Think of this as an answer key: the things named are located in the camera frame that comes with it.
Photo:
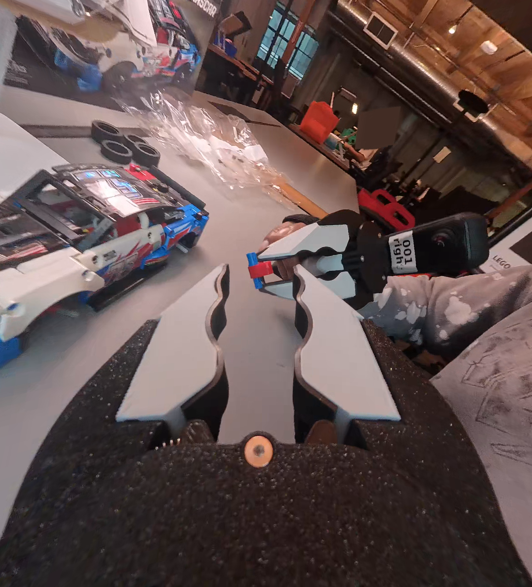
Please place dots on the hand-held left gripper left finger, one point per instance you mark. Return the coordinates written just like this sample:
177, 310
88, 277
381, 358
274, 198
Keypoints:
174, 357

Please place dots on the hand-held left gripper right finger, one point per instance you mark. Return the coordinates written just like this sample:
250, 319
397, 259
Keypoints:
343, 367

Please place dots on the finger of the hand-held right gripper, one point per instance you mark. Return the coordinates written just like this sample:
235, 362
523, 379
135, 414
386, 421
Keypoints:
334, 275
302, 241

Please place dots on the blue toy connector pin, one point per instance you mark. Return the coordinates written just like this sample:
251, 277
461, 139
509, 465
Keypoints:
251, 259

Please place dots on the person's right forearm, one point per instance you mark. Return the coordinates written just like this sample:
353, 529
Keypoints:
453, 307

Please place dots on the grey desk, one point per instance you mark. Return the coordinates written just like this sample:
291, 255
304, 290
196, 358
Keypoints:
87, 357

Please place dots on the person's right hand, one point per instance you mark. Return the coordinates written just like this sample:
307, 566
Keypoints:
284, 231

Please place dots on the red plastic carrier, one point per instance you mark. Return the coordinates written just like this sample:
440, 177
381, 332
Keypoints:
385, 211

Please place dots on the toy race car model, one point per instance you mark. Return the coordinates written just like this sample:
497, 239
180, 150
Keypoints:
110, 257

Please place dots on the red storage bin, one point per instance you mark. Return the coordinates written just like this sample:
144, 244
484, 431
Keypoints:
320, 121

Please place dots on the crumpled clear plastic bags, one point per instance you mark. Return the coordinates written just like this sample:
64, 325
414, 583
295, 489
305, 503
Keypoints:
211, 142

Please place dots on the white black patterned box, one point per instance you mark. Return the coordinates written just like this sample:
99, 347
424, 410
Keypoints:
531, 238

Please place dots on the person's printed sweatshirt torso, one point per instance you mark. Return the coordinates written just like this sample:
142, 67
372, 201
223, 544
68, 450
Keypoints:
513, 412

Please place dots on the black round lamp on stand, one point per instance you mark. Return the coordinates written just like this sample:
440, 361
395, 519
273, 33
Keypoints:
473, 102

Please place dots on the window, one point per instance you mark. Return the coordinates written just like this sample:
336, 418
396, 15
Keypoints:
288, 36

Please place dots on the toy car packaging box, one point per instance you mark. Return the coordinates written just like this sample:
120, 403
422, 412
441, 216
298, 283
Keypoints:
110, 69

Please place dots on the white paper sheet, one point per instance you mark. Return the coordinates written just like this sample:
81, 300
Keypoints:
9, 156

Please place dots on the white instruction booklet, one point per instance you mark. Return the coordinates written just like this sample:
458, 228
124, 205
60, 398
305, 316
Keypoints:
133, 18

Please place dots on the silver ventilation duct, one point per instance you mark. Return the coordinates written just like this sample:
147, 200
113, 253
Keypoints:
431, 59

